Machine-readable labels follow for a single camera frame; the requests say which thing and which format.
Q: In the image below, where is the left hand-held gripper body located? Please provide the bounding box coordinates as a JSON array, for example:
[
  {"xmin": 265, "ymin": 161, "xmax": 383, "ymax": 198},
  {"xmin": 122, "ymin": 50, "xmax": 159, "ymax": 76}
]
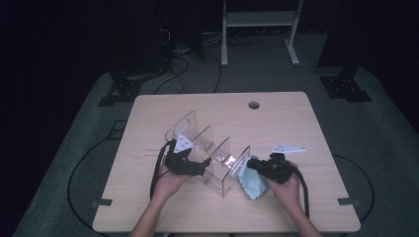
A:
[{"xmin": 164, "ymin": 132, "xmax": 206, "ymax": 177}]

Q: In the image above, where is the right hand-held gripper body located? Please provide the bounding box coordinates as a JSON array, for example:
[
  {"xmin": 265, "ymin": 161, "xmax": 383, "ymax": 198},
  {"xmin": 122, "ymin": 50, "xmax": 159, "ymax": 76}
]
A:
[{"xmin": 255, "ymin": 142, "xmax": 307, "ymax": 186}]

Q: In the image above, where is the clear acrylic organizer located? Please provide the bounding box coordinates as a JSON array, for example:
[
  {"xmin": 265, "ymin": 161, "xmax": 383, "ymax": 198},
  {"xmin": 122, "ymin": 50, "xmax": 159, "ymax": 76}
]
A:
[{"xmin": 164, "ymin": 110, "xmax": 252, "ymax": 198}]

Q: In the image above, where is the light blue cleaning cloth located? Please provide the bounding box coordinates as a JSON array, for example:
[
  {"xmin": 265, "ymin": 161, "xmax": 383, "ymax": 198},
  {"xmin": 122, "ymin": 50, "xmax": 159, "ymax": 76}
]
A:
[{"xmin": 236, "ymin": 155, "xmax": 270, "ymax": 200}]

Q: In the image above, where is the person's left hand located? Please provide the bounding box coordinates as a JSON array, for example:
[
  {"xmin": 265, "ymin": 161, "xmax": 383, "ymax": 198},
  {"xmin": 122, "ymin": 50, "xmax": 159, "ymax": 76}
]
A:
[{"xmin": 153, "ymin": 160, "xmax": 194, "ymax": 202}]

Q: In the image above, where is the person's right hand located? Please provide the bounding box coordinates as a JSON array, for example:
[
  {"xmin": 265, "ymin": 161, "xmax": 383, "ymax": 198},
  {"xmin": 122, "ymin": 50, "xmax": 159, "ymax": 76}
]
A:
[{"xmin": 266, "ymin": 160, "xmax": 303, "ymax": 212}]

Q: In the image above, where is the black tape square outline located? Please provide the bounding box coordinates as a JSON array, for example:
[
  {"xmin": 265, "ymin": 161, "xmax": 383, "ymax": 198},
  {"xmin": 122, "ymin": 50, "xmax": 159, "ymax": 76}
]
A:
[{"xmin": 108, "ymin": 119, "xmax": 128, "ymax": 140}]

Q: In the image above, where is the black tape strip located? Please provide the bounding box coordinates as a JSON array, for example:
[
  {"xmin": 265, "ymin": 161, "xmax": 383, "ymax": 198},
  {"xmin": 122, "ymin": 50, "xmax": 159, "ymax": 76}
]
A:
[
  {"xmin": 91, "ymin": 197, "xmax": 114, "ymax": 208},
  {"xmin": 337, "ymin": 197, "xmax": 362, "ymax": 207}
]

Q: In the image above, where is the black stand with base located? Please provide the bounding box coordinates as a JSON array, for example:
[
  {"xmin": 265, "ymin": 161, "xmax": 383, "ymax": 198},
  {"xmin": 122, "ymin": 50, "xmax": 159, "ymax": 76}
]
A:
[
  {"xmin": 317, "ymin": 0, "xmax": 374, "ymax": 103},
  {"xmin": 97, "ymin": 0, "xmax": 172, "ymax": 108}
]

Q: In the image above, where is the left hand-held gripper cable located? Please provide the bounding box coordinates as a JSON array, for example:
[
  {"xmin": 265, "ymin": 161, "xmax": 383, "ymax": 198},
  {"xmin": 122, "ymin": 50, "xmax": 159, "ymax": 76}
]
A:
[{"xmin": 149, "ymin": 139, "xmax": 176, "ymax": 200}]

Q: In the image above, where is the hand-held gripper cable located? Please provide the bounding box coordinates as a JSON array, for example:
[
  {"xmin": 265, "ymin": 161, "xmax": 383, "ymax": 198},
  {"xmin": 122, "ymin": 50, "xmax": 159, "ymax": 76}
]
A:
[
  {"xmin": 288, "ymin": 164, "xmax": 311, "ymax": 220},
  {"xmin": 149, "ymin": 139, "xmax": 176, "ymax": 200}
]

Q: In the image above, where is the right hand-held gripper cable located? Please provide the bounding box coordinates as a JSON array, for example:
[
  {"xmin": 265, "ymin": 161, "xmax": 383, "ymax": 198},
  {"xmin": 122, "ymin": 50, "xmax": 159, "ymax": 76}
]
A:
[{"xmin": 288, "ymin": 164, "xmax": 311, "ymax": 220}]

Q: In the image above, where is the thin black floor cable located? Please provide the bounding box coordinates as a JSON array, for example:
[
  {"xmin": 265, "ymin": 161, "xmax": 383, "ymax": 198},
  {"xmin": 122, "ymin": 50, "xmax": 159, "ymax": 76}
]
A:
[
  {"xmin": 154, "ymin": 55, "xmax": 191, "ymax": 94},
  {"xmin": 202, "ymin": 50, "xmax": 223, "ymax": 94}
]

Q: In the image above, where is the black looped floor cable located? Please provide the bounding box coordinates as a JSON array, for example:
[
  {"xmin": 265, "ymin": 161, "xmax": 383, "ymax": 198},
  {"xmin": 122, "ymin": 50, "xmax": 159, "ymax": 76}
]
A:
[
  {"xmin": 332, "ymin": 154, "xmax": 376, "ymax": 223},
  {"xmin": 67, "ymin": 131, "xmax": 132, "ymax": 237}
]

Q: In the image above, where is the white metal stand frame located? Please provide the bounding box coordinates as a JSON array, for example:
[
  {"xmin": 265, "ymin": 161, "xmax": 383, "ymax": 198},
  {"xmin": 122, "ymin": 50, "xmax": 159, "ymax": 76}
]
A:
[{"xmin": 220, "ymin": 0, "xmax": 304, "ymax": 67}]

